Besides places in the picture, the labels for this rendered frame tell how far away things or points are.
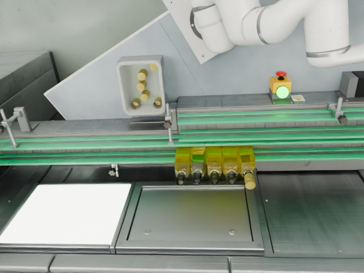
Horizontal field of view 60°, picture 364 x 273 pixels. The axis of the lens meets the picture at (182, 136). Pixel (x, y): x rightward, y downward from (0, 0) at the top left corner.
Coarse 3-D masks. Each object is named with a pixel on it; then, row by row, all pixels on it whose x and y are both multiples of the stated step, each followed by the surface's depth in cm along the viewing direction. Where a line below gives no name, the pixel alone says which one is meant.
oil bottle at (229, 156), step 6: (222, 150) 119; (228, 150) 118; (234, 150) 118; (222, 156) 116; (228, 156) 115; (234, 156) 114; (222, 162) 119; (228, 162) 111; (234, 162) 111; (228, 168) 110; (234, 168) 110
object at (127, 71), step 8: (120, 64) 120; (128, 64) 120; (136, 64) 127; (144, 64) 127; (120, 72) 123; (128, 72) 129; (136, 72) 129; (152, 72) 128; (160, 72) 121; (120, 80) 123; (128, 80) 131; (136, 80) 130; (152, 80) 130; (160, 80) 122; (120, 88) 125; (128, 88) 132; (136, 88) 132; (152, 88) 132; (160, 88) 124; (128, 96) 132; (136, 96) 134; (152, 96) 133; (160, 96) 133; (128, 104) 132; (144, 104) 135; (152, 104) 135; (128, 112) 130; (136, 112) 130; (144, 112) 130; (152, 112) 129; (160, 112) 129
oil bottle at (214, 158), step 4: (208, 148) 120; (212, 148) 120; (216, 148) 120; (220, 148) 120; (208, 152) 118; (212, 152) 117; (216, 152) 117; (220, 152) 117; (208, 156) 115; (212, 156) 115; (216, 156) 115; (220, 156) 115; (208, 160) 113; (212, 160) 113; (216, 160) 113; (220, 160) 112; (208, 164) 111; (212, 164) 111; (216, 164) 111; (220, 164) 111; (208, 168) 111; (212, 168) 110; (216, 168) 110; (220, 168) 111; (208, 172) 112; (220, 172) 111
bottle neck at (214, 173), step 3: (213, 171) 109; (216, 171) 110; (213, 174) 108; (216, 174) 108; (210, 177) 108; (213, 177) 107; (216, 177) 107; (210, 180) 107; (213, 180) 109; (216, 180) 108; (213, 183) 107; (216, 183) 107
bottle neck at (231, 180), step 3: (228, 171) 110; (231, 171) 109; (234, 171) 109; (228, 174) 108; (231, 174) 107; (234, 174) 108; (228, 177) 107; (231, 177) 106; (234, 177) 106; (228, 180) 106; (231, 180) 108; (234, 180) 107; (231, 183) 107; (234, 183) 107
